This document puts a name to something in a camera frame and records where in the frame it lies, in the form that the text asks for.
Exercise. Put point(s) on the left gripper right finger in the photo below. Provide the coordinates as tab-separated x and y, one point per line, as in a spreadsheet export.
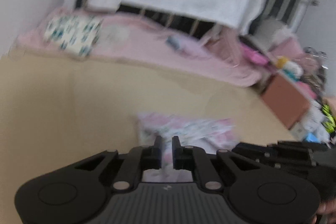
198	162

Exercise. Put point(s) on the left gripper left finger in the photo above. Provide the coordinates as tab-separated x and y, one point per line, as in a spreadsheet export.
132	165

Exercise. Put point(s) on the pink floral garment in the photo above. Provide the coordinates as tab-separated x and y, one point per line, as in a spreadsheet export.
209	134

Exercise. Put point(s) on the blue plastic bag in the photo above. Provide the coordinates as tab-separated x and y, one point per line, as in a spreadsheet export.
310	137

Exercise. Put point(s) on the neon yellow green item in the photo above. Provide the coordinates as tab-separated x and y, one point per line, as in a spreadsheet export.
329	121

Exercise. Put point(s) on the white printed carton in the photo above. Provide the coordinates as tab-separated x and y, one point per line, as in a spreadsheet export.
308	123

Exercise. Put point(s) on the terracotta cardboard box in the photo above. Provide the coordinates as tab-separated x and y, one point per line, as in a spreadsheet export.
285	100

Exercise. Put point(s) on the yellow white plush toy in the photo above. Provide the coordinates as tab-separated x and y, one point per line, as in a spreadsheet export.
291	68

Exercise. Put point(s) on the lilac folded cloth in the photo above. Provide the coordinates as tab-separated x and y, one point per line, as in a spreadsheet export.
186	47

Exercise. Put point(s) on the magenta flat box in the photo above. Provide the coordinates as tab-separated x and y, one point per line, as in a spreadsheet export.
253	56

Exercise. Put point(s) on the pink fleece blanket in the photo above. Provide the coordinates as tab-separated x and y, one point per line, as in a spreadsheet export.
129	37

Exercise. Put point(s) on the white stacked boxes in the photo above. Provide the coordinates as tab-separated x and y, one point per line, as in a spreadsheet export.
273	31

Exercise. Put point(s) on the metal bed frame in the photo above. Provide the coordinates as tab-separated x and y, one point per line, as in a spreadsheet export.
283	10

